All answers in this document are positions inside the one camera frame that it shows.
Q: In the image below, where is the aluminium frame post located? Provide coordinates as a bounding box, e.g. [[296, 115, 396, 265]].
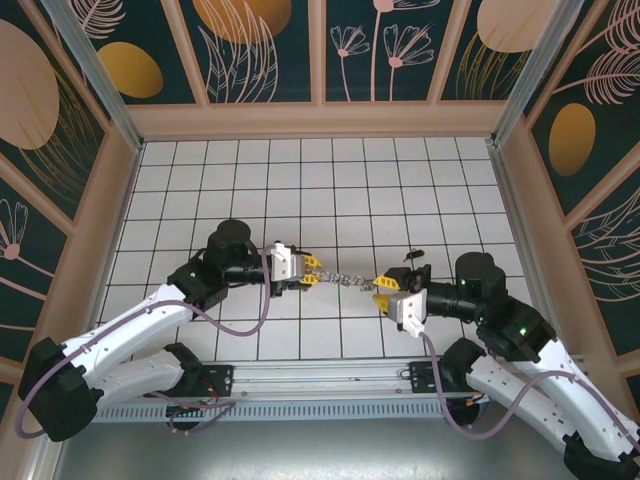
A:
[[488, 0, 601, 147], [38, 0, 147, 152]]

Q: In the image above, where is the wall panel with flower outlines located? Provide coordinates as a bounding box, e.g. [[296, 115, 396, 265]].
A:
[[323, 0, 460, 104]]

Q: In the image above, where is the wall panel feather and oval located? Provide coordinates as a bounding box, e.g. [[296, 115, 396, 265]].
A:
[[522, 0, 640, 217]]

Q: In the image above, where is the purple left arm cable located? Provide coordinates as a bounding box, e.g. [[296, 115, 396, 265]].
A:
[[17, 247, 275, 441]]

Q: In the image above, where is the wall panel with peach circle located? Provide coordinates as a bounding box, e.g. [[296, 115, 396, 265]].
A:
[[438, 0, 549, 102]]

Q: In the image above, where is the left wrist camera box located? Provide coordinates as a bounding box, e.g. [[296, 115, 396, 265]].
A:
[[262, 240, 303, 282]]

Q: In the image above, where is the wall panel with single flower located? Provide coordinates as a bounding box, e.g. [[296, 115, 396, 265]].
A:
[[0, 164, 71, 364]]

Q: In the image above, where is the wall panel with large peach disc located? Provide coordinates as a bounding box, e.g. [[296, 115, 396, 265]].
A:
[[0, 0, 110, 227]]

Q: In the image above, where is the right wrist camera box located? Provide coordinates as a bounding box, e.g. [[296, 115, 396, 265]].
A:
[[392, 291, 430, 337]]

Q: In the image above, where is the grey slotted cable duct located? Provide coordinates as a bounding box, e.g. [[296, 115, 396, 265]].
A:
[[92, 402, 451, 422]]

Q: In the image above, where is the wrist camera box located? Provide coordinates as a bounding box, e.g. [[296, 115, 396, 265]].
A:
[[392, 291, 430, 337], [262, 240, 303, 282]]

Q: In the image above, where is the wall panel with leaf outlines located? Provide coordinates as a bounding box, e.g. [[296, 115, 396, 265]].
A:
[[178, 0, 322, 105]]

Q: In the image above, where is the wall panel with orange oval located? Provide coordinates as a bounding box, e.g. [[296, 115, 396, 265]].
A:
[[49, 0, 199, 106]]

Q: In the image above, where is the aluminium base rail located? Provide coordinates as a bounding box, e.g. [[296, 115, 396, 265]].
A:
[[199, 357, 589, 401]]

